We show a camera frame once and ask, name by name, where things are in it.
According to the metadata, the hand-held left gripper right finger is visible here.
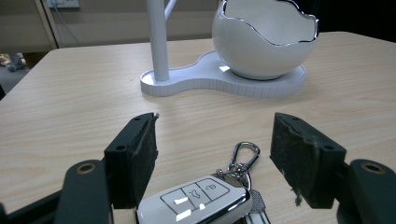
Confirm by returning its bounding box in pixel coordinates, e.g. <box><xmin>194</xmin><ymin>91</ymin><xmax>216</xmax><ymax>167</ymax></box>
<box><xmin>269</xmin><ymin>112</ymin><xmax>347</xmax><ymax>210</ymax></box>

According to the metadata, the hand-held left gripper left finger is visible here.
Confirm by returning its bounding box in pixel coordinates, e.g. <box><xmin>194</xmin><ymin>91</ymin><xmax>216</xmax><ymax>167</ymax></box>
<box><xmin>104</xmin><ymin>112</ymin><xmax>160</xmax><ymax>210</ymax></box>

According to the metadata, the silver carabiner key ring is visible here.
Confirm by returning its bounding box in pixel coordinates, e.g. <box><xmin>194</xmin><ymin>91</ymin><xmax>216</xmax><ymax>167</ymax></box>
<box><xmin>216</xmin><ymin>141</ymin><xmax>262</xmax><ymax>191</ymax></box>

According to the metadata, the white car key fob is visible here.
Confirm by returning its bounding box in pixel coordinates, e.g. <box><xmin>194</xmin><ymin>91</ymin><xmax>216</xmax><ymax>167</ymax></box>
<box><xmin>135</xmin><ymin>175</ymin><xmax>253</xmax><ymax>224</ymax></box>

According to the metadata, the white egg-shaped bowl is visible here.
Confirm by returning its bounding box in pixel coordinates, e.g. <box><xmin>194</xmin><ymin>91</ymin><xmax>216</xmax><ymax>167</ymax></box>
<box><xmin>211</xmin><ymin>0</ymin><xmax>320</xmax><ymax>81</ymax></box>

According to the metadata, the white stand with pole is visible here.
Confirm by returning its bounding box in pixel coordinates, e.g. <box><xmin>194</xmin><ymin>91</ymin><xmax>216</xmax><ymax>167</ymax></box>
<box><xmin>139</xmin><ymin>0</ymin><xmax>307</xmax><ymax>99</ymax></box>

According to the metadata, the plush toy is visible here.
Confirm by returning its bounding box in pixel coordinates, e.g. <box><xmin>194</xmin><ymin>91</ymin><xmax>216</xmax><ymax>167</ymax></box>
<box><xmin>0</xmin><ymin>52</ymin><xmax>28</xmax><ymax>73</ymax></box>

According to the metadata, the grey cable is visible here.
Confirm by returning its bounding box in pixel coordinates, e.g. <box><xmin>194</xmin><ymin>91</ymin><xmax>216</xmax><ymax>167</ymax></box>
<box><xmin>53</xmin><ymin>0</ymin><xmax>82</xmax><ymax>47</ymax></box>

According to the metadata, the white door frame strip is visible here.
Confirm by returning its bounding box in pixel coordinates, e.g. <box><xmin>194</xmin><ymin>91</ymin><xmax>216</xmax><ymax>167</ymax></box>
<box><xmin>35</xmin><ymin>0</ymin><xmax>64</xmax><ymax>49</ymax></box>

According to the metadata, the white wall socket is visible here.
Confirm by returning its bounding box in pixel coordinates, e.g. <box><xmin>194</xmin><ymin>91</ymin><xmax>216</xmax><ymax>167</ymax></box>
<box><xmin>46</xmin><ymin>0</ymin><xmax>80</xmax><ymax>9</ymax></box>

